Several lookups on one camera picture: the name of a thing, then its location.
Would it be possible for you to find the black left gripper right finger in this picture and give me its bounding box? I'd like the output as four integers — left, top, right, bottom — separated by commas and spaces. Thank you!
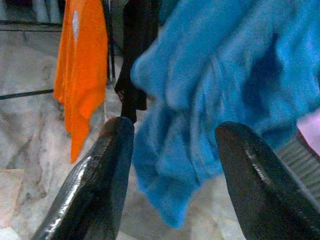
214, 121, 320, 240

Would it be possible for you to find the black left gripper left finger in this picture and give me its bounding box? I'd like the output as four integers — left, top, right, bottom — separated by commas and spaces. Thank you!
32, 116, 136, 240

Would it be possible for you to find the blue shirt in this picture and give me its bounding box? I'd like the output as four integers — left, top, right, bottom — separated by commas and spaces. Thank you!
131, 0, 320, 230

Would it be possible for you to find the orange shirt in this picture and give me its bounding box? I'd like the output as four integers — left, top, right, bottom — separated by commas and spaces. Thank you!
53, 0, 110, 165

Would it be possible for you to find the black garment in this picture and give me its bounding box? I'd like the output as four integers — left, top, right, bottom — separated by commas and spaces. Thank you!
114, 0, 161, 123

